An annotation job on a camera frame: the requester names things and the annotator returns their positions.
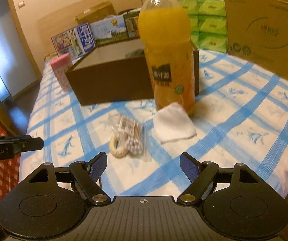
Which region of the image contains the bag of cotton swabs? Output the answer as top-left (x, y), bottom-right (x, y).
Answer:
top-left (108, 114), bottom-right (145, 159)

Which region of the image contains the grey fluffy towel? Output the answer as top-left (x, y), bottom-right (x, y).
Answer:
top-left (125, 49), bottom-right (145, 59)

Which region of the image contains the blue white checked tablecloth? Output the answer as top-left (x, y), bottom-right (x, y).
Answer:
top-left (19, 51), bottom-right (288, 197)

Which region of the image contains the dark brown open box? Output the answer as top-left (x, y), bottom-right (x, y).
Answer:
top-left (66, 39), bottom-right (199, 106)

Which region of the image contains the pink lidded cup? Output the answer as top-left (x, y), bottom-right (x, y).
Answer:
top-left (50, 53), bottom-right (73, 93)

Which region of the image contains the colourful printed carton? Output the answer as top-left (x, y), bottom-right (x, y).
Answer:
top-left (52, 23), bottom-right (96, 59)

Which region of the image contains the white blue milk carton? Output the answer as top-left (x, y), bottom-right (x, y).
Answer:
top-left (90, 15), bottom-right (129, 46)

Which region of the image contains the orange juice bottle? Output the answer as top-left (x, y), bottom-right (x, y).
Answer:
top-left (137, 0), bottom-right (195, 116)

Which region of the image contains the green tissue pack stack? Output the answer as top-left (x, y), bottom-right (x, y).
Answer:
top-left (178, 0), bottom-right (227, 53)

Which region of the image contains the brown cardboard box background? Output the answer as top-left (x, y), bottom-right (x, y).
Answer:
top-left (75, 1), bottom-right (116, 25)

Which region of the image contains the large cardboard box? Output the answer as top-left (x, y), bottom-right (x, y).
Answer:
top-left (224, 0), bottom-right (288, 80)

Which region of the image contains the cream woven ring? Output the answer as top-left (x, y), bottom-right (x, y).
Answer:
top-left (108, 134), bottom-right (130, 159)

